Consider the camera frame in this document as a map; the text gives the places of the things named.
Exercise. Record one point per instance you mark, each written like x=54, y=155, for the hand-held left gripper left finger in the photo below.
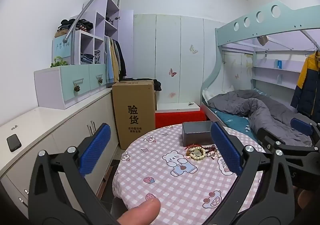
x=96, y=147

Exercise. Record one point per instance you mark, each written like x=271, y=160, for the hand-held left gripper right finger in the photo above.
x=225, y=147

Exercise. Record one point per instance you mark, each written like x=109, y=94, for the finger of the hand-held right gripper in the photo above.
x=287, y=146
x=301, y=125

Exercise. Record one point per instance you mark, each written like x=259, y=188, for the grey metal tin box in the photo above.
x=195, y=137

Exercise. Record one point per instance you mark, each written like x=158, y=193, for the person's right hand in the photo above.
x=303, y=198

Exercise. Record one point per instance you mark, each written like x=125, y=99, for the person's left hand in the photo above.
x=140, y=211

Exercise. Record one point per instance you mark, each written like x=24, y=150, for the teal bedsheet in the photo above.
x=235, y=122

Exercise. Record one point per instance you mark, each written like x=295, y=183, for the white low cabinet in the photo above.
x=62, y=135

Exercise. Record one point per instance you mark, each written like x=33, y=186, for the grey duvet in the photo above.
x=265, y=115

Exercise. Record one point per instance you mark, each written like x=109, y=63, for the yellow and navy jacket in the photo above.
x=308, y=70

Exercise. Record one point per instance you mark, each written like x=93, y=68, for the tall cardboard box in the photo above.
x=132, y=100

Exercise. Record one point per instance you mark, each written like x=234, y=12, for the white platform board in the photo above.
x=175, y=107

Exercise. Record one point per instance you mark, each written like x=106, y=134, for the pink checked tablecloth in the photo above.
x=162, y=182

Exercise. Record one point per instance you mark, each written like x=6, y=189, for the teal drawer front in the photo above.
x=72, y=77
x=96, y=72

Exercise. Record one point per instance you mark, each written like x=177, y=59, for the black smartphone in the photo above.
x=13, y=143

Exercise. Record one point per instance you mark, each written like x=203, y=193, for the yellow hanging garment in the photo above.
x=114, y=62

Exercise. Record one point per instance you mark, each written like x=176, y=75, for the black garment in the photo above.
x=157, y=85

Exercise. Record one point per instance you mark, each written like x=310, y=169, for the light blue hanging garment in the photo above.
x=108, y=60

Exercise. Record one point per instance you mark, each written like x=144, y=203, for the folded jeans stack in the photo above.
x=88, y=58

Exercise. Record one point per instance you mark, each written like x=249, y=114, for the dark hanging garment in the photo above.
x=122, y=60

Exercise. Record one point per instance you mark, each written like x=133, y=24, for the green plant basket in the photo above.
x=58, y=64

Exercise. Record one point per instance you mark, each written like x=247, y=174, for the brown hanging pouch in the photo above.
x=263, y=40

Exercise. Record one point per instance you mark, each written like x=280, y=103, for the teal storage box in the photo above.
x=61, y=48

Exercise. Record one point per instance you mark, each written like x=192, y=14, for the white wardrobe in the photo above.
x=175, y=40

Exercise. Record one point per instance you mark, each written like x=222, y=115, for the pile of dark clothes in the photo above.
x=77, y=25

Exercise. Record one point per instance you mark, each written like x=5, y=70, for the purple stepped storage cabinet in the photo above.
x=100, y=22

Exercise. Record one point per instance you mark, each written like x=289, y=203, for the grey metal handrail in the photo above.
x=75, y=23

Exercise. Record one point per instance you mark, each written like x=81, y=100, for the pale pink wall sticker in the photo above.
x=173, y=94

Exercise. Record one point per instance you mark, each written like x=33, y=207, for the pink butterfly wall sticker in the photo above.
x=172, y=72

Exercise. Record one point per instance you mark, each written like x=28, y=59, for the pale butterfly wall sticker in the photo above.
x=193, y=49

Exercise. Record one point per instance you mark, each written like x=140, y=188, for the teal bunk bed frame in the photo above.
x=250, y=25

